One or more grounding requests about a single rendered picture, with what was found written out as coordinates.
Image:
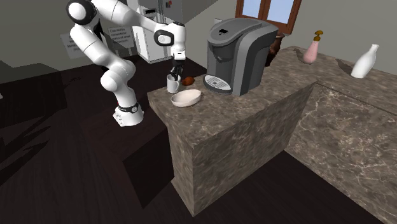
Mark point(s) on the white mug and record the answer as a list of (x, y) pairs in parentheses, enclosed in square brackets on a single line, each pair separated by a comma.
[(172, 84)]

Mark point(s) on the white oval bowl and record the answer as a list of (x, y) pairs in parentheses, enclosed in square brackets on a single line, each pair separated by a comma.
[(185, 98)]

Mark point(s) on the white vase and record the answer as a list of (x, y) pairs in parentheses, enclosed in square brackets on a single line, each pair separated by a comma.
[(365, 62)]

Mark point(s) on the brown round fruit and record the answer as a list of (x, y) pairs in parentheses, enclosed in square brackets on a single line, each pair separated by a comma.
[(188, 81)]

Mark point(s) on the dark brown pot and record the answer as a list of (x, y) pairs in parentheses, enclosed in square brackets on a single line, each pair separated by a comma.
[(274, 49)]

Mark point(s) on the dark robot stand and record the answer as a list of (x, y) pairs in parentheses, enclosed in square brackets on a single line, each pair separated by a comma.
[(130, 145)]

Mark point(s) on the brown framed window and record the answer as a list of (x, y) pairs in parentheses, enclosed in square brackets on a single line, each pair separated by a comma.
[(268, 12)]

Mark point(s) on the white wall notice sheet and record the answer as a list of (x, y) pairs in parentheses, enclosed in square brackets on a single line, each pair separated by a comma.
[(121, 36), (72, 46)]

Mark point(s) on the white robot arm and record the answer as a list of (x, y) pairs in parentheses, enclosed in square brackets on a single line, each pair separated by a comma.
[(93, 46)]

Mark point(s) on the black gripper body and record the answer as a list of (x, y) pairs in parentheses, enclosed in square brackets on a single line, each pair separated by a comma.
[(177, 67)]

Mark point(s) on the pink soap dispenser bottle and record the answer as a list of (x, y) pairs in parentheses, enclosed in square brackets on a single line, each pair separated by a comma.
[(311, 52)]

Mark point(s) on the grey coffee machine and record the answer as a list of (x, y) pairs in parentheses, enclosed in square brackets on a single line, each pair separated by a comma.
[(238, 56)]

